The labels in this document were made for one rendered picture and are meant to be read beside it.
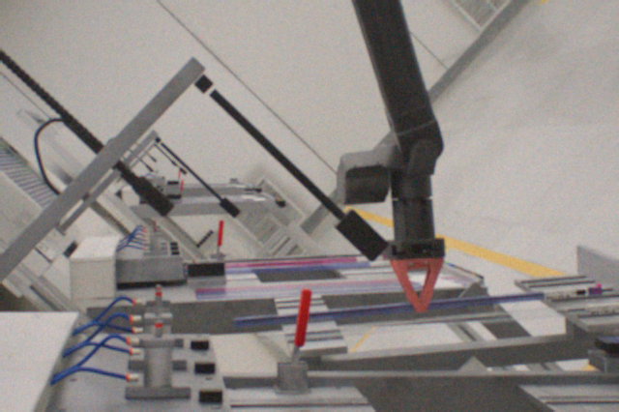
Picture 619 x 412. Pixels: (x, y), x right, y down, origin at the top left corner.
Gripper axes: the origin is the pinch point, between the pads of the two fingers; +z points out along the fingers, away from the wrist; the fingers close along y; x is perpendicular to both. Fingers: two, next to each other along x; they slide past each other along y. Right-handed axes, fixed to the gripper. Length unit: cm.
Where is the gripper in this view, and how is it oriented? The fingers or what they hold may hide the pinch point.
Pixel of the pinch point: (419, 305)
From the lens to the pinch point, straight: 153.6
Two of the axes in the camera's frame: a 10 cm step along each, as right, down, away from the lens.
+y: 0.8, 0.0, -10.0
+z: 0.7, 10.0, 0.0
